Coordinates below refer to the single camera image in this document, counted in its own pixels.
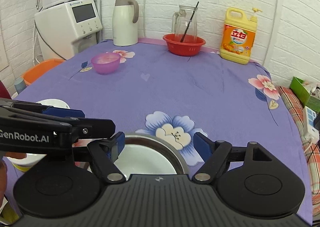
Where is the white water dispenser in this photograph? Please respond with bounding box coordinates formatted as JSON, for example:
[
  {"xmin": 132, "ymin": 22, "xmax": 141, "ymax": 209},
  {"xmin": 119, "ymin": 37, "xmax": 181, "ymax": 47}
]
[{"xmin": 34, "ymin": 0, "xmax": 103, "ymax": 61}]

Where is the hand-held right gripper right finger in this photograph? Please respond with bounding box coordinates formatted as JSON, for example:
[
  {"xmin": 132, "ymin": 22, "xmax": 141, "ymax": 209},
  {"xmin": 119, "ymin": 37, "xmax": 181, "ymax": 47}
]
[{"xmin": 192, "ymin": 132, "xmax": 279, "ymax": 184}]

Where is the orange plaid cloth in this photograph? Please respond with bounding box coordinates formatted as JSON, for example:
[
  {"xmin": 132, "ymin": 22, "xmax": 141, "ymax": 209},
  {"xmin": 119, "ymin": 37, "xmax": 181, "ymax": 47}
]
[{"xmin": 278, "ymin": 86, "xmax": 320, "ymax": 219}]

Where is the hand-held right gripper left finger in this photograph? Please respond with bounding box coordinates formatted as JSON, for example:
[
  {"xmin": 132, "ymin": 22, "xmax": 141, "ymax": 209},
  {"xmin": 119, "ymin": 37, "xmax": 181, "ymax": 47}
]
[{"xmin": 72, "ymin": 131, "xmax": 126, "ymax": 184}]

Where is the grey cup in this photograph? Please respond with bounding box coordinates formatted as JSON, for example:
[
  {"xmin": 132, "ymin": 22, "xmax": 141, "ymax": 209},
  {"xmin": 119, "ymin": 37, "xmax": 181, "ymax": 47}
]
[{"xmin": 14, "ymin": 78, "xmax": 27, "ymax": 98}]

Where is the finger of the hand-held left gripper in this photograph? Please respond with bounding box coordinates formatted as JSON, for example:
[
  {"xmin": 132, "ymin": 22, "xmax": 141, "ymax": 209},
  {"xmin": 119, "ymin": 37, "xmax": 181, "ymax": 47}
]
[
  {"xmin": 44, "ymin": 116, "xmax": 116, "ymax": 140},
  {"xmin": 0, "ymin": 97, "xmax": 85, "ymax": 120}
]

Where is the green box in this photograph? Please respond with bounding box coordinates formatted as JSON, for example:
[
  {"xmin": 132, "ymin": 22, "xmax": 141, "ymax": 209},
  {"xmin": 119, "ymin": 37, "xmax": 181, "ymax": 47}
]
[{"xmin": 290, "ymin": 76, "xmax": 320, "ymax": 113}]

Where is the red plastic basket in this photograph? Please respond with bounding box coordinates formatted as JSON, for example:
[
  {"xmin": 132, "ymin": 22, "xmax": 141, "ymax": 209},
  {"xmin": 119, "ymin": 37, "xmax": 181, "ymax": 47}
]
[{"xmin": 163, "ymin": 33, "xmax": 206, "ymax": 56}]

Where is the stainless steel bowl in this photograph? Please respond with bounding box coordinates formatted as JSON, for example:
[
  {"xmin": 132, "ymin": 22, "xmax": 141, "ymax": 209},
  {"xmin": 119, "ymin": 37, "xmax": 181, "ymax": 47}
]
[{"xmin": 112, "ymin": 133, "xmax": 188, "ymax": 175}]

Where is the white thermos jug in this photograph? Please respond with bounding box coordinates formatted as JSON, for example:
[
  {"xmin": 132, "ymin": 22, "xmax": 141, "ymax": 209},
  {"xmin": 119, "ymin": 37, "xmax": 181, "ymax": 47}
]
[{"xmin": 112, "ymin": 0, "xmax": 140, "ymax": 46}]

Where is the white bowl with red pattern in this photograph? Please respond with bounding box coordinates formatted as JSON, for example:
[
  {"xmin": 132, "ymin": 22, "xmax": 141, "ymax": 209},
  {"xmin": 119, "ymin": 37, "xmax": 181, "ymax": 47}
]
[{"xmin": 114, "ymin": 143, "xmax": 178, "ymax": 181}]

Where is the black stirring stick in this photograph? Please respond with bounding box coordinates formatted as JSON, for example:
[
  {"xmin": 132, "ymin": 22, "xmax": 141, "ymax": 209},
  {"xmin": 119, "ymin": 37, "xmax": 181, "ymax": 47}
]
[{"xmin": 180, "ymin": 1, "xmax": 200, "ymax": 43}]

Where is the yellow plastic plate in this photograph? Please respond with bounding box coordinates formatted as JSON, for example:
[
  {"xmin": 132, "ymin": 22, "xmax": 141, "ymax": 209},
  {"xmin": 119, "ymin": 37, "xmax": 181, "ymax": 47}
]
[{"xmin": 11, "ymin": 163, "xmax": 34, "ymax": 173}]

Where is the purple floral tablecloth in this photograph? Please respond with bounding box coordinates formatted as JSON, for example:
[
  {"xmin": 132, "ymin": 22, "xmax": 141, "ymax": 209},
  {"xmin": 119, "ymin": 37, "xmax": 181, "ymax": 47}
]
[{"xmin": 4, "ymin": 38, "xmax": 313, "ymax": 226}]

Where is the yellow detergent pump bottle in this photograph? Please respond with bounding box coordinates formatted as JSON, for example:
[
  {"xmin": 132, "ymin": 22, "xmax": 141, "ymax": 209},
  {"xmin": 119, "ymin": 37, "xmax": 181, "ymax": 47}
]
[{"xmin": 220, "ymin": 7, "xmax": 263, "ymax": 65}]

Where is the white power strip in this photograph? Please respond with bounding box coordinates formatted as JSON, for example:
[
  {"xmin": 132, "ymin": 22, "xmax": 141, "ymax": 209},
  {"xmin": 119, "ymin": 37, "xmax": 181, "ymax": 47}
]
[{"xmin": 302, "ymin": 106, "xmax": 320, "ymax": 143}]

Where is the orange plastic basin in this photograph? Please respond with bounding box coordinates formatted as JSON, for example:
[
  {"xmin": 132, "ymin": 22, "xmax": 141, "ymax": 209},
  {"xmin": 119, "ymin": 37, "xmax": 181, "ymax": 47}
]
[{"xmin": 22, "ymin": 58, "xmax": 66, "ymax": 86}]

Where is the glass pitcher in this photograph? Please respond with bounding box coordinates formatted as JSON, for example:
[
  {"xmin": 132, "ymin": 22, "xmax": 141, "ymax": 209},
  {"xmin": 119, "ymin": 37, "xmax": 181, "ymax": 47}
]
[{"xmin": 171, "ymin": 5, "xmax": 198, "ymax": 43}]

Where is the white wall cable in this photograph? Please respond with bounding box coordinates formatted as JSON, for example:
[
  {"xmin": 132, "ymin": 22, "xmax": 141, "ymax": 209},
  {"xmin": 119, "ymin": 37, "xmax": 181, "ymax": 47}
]
[
  {"xmin": 142, "ymin": 0, "xmax": 147, "ymax": 39},
  {"xmin": 272, "ymin": 0, "xmax": 280, "ymax": 42}
]

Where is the person's left hand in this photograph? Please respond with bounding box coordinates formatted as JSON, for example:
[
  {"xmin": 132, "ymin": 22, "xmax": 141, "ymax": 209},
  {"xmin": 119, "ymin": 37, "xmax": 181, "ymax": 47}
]
[{"xmin": 0, "ymin": 151, "xmax": 27, "ymax": 201}]

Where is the purple plastic bowl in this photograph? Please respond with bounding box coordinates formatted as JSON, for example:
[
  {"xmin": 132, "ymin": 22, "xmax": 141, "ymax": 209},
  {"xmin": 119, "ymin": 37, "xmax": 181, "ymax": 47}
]
[{"xmin": 90, "ymin": 52, "xmax": 121, "ymax": 75}]

